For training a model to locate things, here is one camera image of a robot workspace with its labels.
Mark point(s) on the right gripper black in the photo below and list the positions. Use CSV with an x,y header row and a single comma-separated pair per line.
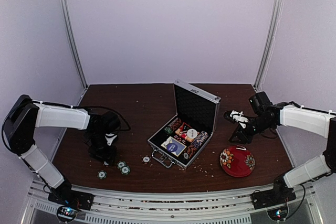
x,y
244,138

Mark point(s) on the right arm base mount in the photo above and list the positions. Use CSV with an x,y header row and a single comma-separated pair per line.
x,y
275,203

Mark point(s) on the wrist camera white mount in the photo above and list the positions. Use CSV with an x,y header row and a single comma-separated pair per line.
x,y
110,138
236,117

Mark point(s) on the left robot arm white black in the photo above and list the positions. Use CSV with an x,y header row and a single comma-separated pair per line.
x,y
28,121

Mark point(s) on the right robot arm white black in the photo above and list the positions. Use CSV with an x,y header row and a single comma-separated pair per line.
x,y
308,135

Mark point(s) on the purple small blind button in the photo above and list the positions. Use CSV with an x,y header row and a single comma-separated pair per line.
x,y
172,147

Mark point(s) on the blue orange chip stack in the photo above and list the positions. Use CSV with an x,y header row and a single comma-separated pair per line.
x,y
195,145

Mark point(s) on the front aluminium rail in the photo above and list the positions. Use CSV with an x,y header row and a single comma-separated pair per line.
x,y
229,206

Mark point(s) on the red floral plate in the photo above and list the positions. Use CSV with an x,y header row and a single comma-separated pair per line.
x,y
237,161

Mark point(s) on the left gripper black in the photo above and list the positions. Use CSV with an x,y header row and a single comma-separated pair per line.
x,y
108,157

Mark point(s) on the red black chip stack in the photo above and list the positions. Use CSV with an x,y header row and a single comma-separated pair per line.
x,y
175,124

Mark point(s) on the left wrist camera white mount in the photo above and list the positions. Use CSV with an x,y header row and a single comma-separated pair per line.
x,y
110,138

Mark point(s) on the aluminium frame post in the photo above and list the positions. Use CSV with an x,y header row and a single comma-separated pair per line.
x,y
72,43
269,44

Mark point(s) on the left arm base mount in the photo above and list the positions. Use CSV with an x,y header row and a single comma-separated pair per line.
x,y
69,209

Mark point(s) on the blue playing card box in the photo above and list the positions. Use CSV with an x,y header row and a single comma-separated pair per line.
x,y
181,146

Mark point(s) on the red playing card box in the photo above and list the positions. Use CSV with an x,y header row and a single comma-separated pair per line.
x,y
182,131

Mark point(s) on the white dealer button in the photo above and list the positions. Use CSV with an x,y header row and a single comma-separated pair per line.
x,y
192,133

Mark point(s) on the green chip stack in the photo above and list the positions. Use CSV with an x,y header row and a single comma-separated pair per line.
x,y
168,130

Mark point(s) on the left aluminium frame post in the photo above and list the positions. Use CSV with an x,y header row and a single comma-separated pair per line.
x,y
72,43

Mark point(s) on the aluminium poker case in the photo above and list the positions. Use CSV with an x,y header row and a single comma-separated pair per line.
x,y
195,107

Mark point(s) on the green poker chip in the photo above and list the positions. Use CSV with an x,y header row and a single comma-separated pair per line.
x,y
121,164
102,174
125,170

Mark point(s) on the right aluminium frame post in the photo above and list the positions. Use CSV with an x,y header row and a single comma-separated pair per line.
x,y
269,44

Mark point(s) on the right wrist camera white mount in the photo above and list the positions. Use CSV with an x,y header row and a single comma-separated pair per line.
x,y
236,117

